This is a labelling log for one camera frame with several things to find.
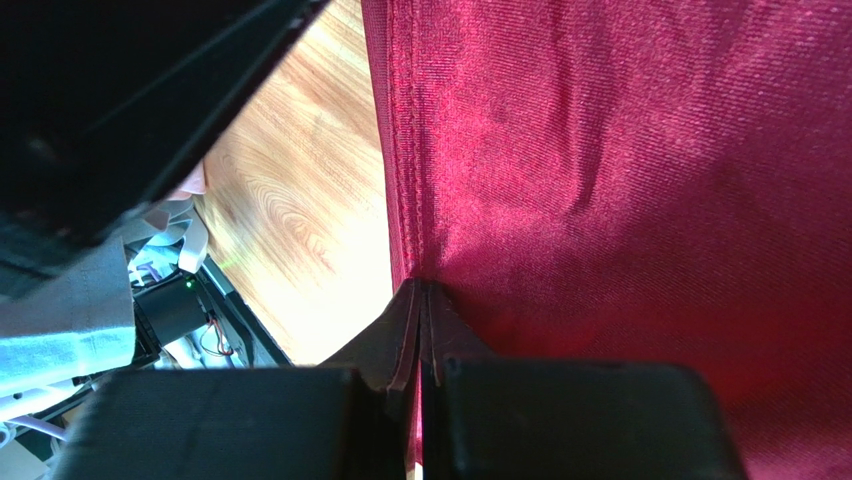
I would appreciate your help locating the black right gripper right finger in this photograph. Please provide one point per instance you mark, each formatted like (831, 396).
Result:
(490, 417)

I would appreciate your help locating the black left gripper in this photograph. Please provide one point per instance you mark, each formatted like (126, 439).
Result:
(107, 106)

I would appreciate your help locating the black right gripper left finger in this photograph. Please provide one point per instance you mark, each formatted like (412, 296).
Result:
(343, 419)

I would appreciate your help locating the red cloth napkin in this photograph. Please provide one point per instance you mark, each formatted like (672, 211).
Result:
(646, 180)

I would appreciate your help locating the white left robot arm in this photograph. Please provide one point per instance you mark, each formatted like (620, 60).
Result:
(77, 324)

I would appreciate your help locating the pink hanging shirt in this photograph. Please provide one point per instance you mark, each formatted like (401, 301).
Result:
(193, 184)

